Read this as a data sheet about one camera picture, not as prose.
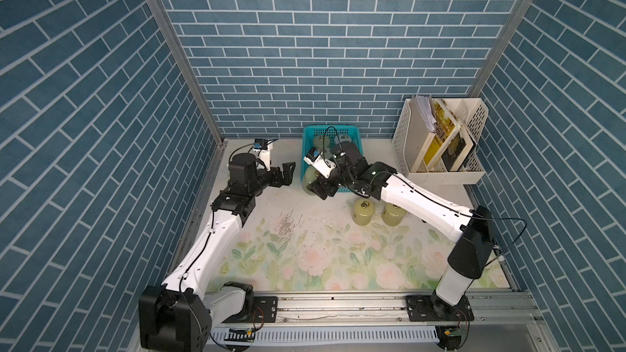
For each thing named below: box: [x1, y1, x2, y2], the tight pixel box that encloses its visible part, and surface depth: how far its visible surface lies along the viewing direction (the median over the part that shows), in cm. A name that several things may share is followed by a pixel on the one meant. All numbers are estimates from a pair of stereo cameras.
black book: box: [440, 132, 468, 172], surface depth 101 cm
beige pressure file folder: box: [405, 95, 437, 173], surface depth 90 cm
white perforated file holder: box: [392, 96, 490, 185], surface depth 101 cm
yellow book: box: [423, 99, 462, 169], surface depth 98 cm
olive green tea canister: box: [352, 197, 376, 226], surface depth 90 cm
